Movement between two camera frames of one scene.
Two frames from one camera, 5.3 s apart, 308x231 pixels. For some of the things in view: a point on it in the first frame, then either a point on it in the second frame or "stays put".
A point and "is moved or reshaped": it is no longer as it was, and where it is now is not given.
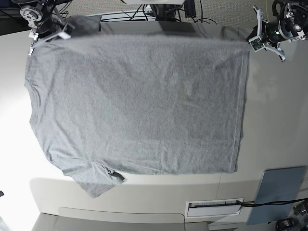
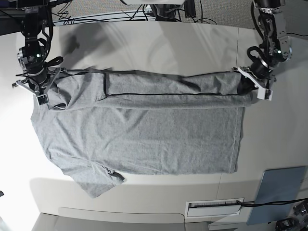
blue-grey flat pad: x=277 y=185 stays put
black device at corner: x=288 y=224 stays put
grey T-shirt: x=106 y=107 is moved or reshaped
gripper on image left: x=48 y=26 to x=41 y=79
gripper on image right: x=286 y=30 to x=261 y=76
